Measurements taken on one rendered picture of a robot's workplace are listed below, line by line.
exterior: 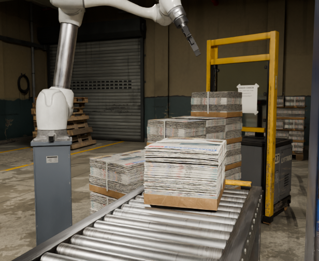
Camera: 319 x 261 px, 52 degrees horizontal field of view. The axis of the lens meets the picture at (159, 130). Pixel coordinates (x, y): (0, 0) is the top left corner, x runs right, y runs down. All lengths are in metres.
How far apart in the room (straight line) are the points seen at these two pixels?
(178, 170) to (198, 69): 7.96
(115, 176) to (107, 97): 8.12
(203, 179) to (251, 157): 2.34
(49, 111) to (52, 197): 0.45
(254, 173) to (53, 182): 2.28
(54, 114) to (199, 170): 0.88
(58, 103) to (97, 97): 8.52
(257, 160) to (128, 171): 1.84
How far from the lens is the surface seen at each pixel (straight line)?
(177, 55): 9.37
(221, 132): 2.81
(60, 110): 1.82
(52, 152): 1.81
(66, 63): 2.03
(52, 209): 1.88
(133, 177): 2.03
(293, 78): 8.83
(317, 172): 0.20
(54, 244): 1.04
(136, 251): 0.98
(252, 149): 3.55
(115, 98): 10.00
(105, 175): 2.16
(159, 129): 2.54
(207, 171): 1.24
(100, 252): 0.97
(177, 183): 1.27
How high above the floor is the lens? 1.21
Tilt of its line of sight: 5 degrees down
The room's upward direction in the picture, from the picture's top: straight up
